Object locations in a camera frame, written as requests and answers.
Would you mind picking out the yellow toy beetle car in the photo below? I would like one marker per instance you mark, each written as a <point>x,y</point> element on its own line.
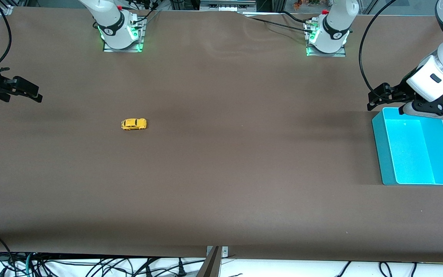
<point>134,124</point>

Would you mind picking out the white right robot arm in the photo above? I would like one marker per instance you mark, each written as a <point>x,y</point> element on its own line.
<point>112,27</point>

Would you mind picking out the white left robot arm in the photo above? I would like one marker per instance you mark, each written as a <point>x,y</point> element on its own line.
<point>333,34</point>

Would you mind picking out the cyan plastic storage bin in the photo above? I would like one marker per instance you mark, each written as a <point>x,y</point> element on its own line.
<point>410,154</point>

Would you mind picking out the grey metal background box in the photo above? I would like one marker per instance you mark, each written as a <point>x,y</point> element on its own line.
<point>227,4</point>

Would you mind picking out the dark support beam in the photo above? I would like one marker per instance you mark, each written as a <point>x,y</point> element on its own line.
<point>210,267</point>

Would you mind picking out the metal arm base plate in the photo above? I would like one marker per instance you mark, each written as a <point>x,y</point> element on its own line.
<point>327,54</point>
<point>141,36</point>

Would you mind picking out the small metal table bracket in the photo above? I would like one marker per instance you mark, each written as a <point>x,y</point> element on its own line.
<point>225,252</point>

